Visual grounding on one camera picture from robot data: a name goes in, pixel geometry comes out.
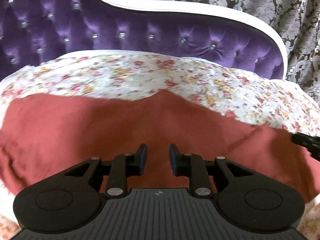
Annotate rust red pants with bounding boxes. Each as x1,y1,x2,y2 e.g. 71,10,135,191
1,90,319,202

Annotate floral quilted bedspread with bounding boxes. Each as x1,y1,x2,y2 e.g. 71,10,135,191
0,49,320,240

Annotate purple tufted chaise sofa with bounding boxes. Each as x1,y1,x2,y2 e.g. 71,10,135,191
1,0,287,79

